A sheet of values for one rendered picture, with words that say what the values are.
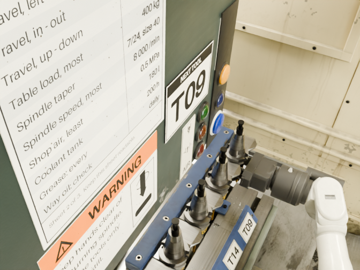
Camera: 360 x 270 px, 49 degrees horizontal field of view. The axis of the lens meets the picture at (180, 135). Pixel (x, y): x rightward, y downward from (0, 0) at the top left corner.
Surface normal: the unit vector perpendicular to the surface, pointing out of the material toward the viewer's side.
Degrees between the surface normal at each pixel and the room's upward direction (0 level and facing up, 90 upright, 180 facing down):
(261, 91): 90
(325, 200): 13
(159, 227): 0
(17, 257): 90
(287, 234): 24
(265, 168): 9
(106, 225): 90
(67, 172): 90
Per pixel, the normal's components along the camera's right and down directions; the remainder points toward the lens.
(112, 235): 0.88, 0.36
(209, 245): 0.04, -0.73
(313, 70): -0.48, 0.58
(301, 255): -0.16, -0.43
